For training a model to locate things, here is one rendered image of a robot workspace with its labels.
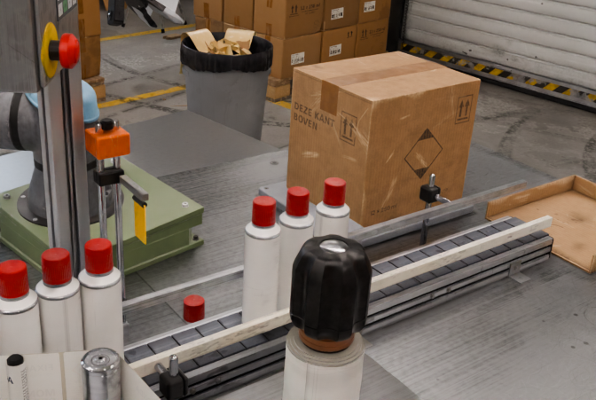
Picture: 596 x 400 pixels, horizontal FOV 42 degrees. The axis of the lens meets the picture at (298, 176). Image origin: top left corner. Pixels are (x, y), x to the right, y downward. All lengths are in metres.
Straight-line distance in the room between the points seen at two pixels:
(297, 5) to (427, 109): 3.34
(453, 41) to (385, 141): 4.38
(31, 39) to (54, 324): 0.34
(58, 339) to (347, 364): 0.37
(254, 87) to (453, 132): 2.14
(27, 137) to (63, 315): 0.49
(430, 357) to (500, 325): 0.16
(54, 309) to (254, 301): 0.30
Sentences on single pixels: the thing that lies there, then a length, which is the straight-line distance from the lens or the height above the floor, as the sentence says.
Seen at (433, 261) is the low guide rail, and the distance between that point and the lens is 1.33.
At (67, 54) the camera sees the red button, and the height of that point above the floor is 1.33.
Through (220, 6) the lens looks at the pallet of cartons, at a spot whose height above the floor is 0.49.
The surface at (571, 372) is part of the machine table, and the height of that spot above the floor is 0.83.
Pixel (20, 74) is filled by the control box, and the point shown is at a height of 1.31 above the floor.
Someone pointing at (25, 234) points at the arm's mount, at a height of 0.88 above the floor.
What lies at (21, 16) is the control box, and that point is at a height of 1.37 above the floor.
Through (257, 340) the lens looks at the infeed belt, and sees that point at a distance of 1.16.
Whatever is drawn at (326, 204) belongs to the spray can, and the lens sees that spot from 1.16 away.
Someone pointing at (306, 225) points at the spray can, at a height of 1.04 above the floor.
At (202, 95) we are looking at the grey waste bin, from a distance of 3.67.
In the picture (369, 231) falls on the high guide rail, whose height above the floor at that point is 0.96.
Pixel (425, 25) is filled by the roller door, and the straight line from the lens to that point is 5.96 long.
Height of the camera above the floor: 1.56
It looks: 24 degrees down
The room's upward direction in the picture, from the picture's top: 4 degrees clockwise
